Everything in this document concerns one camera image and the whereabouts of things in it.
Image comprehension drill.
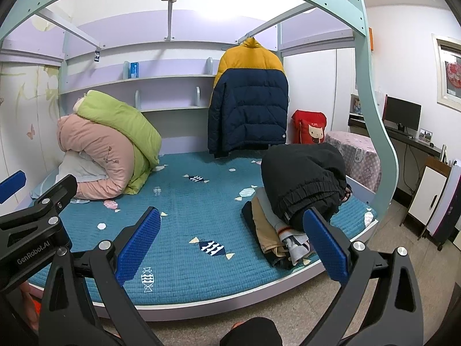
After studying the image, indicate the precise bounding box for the yellow and navy puffer jacket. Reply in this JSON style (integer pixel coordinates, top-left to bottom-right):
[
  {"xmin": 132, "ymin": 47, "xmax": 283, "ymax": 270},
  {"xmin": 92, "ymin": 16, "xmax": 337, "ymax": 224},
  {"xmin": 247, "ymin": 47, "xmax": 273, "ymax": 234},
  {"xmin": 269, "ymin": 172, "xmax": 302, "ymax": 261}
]
[{"xmin": 208, "ymin": 37, "xmax": 289, "ymax": 159}]

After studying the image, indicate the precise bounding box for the white wardrobe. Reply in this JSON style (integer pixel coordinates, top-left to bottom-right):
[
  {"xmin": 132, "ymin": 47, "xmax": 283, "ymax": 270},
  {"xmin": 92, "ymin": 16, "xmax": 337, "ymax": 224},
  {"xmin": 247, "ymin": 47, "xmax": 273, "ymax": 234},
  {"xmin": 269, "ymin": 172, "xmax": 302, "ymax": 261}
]
[{"xmin": 283, "ymin": 47, "xmax": 357, "ymax": 141}]

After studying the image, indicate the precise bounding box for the stack of folded clothes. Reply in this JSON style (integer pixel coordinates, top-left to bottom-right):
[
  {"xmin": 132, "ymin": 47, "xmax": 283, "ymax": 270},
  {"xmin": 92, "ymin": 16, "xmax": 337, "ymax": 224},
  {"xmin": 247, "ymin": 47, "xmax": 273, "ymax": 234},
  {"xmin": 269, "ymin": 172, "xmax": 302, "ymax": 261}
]
[{"xmin": 241, "ymin": 200, "xmax": 311, "ymax": 270}]

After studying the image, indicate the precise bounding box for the teal quilted bed mat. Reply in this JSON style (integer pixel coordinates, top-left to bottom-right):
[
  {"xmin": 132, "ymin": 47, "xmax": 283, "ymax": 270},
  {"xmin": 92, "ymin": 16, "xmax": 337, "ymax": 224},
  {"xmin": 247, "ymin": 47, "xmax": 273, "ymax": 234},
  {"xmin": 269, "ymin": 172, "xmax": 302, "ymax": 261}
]
[{"xmin": 29, "ymin": 151, "xmax": 379, "ymax": 303}]

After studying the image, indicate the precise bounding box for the lavender wall shelf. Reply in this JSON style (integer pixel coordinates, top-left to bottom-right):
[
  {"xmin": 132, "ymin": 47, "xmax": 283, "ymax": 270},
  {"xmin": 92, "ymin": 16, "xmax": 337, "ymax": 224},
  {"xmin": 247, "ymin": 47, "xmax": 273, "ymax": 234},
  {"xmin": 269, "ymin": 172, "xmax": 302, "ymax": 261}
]
[{"xmin": 58, "ymin": 58, "xmax": 217, "ymax": 114}]

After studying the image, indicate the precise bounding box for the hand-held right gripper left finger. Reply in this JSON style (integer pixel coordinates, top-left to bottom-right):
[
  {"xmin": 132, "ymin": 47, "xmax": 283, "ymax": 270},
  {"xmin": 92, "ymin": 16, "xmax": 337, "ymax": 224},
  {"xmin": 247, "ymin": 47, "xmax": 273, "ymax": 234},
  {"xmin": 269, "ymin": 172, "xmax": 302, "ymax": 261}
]
[{"xmin": 39, "ymin": 206, "xmax": 163, "ymax": 346}]

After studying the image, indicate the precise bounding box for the mint green bunk bed frame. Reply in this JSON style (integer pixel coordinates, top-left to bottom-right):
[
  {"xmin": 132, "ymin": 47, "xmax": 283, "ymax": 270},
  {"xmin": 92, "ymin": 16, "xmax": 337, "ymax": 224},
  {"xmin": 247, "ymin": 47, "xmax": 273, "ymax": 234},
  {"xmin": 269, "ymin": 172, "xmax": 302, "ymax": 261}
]
[{"xmin": 0, "ymin": 0, "xmax": 400, "ymax": 323}]

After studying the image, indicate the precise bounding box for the framed wall picture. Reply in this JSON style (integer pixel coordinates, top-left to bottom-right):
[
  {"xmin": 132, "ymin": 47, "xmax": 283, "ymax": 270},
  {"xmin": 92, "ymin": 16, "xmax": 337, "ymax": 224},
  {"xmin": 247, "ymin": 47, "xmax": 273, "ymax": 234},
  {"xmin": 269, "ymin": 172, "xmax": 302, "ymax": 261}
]
[{"xmin": 432, "ymin": 34, "xmax": 461, "ymax": 110}]

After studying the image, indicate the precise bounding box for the person's leg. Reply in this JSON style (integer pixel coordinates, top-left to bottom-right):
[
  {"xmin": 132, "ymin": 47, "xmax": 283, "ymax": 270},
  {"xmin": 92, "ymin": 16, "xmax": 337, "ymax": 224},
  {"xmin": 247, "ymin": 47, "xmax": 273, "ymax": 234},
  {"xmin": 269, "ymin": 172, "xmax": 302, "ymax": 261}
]
[{"xmin": 220, "ymin": 317, "xmax": 283, "ymax": 346}]

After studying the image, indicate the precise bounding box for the black computer monitor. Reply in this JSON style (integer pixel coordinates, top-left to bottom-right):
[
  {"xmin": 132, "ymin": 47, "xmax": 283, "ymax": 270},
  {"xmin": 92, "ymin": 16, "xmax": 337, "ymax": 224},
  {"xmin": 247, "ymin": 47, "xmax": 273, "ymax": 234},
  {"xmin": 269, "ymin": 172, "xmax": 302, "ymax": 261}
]
[{"xmin": 382, "ymin": 95, "xmax": 422, "ymax": 134}]

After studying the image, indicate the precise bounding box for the white leaning panel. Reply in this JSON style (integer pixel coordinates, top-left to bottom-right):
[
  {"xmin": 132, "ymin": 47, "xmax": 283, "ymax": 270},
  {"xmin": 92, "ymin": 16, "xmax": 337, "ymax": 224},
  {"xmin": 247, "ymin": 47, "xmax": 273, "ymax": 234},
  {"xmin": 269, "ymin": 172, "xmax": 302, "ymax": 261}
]
[{"xmin": 427, "ymin": 162, "xmax": 461, "ymax": 250}]

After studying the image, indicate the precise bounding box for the dark desk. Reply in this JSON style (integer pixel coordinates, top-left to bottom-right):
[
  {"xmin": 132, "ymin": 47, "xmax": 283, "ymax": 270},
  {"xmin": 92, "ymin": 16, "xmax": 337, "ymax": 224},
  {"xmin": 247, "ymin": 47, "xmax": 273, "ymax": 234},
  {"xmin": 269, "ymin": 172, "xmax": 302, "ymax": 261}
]
[{"xmin": 347, "ymin": 113, "xmax": 443, "ymax": 159}]

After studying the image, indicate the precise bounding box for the green quilt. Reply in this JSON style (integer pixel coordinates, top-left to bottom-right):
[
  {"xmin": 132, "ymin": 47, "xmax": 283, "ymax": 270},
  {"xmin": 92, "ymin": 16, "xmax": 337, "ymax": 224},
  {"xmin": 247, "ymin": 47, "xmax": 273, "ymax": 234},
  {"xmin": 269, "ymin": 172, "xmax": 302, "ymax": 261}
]
[{"xmin": 74, "ymin": 90, "xmax": 162, "ymax": 194}]

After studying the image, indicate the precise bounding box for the white pillow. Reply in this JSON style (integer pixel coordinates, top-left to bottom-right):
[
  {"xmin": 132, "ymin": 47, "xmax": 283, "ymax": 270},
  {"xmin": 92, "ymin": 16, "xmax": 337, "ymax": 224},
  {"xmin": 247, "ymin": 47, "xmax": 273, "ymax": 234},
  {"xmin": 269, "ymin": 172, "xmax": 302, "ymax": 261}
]
[{"xmin": 54, "ymin": 151, "xmax": 109, "ymax": 188}]

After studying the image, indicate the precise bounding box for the grey folded garment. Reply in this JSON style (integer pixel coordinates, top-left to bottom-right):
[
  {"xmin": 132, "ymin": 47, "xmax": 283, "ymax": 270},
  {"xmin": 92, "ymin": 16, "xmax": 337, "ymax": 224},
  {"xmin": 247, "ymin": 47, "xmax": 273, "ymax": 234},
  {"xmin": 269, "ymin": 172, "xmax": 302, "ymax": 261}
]
[{"xmin": 275, "ymin": 221, "xmax": 311, "ymax": 265}]

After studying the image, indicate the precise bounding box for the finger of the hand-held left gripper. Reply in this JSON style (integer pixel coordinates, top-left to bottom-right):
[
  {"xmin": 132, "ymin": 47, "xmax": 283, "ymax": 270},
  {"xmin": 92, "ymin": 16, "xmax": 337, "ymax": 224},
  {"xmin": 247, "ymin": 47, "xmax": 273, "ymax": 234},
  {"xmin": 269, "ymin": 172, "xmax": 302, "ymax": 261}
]
[
  {"xmin": 0, "ymin": 170, "xmax": 27, "ymax": 204},
  {"xmin": 20, "ymin": 174, "xmax": 78, "ymax": 228}
]

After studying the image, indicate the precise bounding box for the tan folded garment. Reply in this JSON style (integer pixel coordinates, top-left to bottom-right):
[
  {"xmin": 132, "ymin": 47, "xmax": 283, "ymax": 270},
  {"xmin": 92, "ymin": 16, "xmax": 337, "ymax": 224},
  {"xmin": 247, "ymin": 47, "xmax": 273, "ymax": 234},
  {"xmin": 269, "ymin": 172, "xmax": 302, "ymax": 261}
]
[{"xmin": 251, "ymin": 195, "xmax": 312, "ymax": 258}]

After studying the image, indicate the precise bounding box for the pink quilt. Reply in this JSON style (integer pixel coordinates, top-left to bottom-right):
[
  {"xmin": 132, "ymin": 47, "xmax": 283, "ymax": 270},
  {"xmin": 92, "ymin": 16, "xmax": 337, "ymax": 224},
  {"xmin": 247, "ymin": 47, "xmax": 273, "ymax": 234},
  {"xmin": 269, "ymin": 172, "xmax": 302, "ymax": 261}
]
[{"xmin": 57, "ymin": 114, "xmax": 152, "ymax": 200}]

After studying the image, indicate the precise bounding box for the pink patterned tablecloth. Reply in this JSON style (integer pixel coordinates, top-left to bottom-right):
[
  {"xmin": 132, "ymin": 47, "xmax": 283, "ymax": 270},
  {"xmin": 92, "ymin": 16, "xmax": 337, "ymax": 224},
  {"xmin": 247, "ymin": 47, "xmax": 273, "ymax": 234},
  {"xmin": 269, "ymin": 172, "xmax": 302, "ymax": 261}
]
[{"xmin": 324, "ymin": 131, "xmax": 381, "ymax": 191}]

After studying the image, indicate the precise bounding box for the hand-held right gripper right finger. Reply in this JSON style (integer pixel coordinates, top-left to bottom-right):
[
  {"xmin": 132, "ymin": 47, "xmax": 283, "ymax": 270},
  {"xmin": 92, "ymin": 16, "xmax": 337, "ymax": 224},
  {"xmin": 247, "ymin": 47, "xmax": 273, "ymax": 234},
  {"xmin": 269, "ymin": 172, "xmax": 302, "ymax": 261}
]
[{"xmin": 303, "ymin": 207, "xmax": 424, "ymax": 346}]

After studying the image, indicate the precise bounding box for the black hooded jacket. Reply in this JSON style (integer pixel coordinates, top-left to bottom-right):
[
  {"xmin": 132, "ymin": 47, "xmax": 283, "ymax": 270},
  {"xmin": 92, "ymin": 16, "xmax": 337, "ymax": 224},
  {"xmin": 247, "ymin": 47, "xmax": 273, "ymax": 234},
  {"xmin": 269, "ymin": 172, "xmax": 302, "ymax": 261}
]
[{"xmin": 260, "ymin": 143, "xmax": 353, "ymax": 232}]

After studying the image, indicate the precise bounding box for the red cartoon bag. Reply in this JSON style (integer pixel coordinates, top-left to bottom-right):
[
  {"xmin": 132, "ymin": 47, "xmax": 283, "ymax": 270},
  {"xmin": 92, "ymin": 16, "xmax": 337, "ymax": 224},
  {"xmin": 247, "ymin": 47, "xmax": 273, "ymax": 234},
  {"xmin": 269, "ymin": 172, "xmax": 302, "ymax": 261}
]
[{"xmin": 291, "ymin": 110, "xmax": 328, "ymax": 145}]

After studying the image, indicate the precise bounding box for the white floor cabinet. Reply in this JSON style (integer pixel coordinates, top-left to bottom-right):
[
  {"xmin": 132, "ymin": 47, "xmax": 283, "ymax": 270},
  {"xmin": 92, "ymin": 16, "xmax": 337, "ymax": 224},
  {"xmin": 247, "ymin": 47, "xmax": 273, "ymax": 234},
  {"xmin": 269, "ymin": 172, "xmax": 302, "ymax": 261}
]
[{"xmin": 407, "ymin": 157, "xmax": 451, "ymax": 238}]

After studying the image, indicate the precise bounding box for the blue striped pillow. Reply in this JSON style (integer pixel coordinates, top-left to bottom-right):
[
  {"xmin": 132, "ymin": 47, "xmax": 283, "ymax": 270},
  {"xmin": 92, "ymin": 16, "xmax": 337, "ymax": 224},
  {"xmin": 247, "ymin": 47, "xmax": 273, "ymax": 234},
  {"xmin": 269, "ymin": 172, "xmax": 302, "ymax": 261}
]
[{"xmin": 31, "ymin": 166, "xmax": 94, "ymax": 205}]

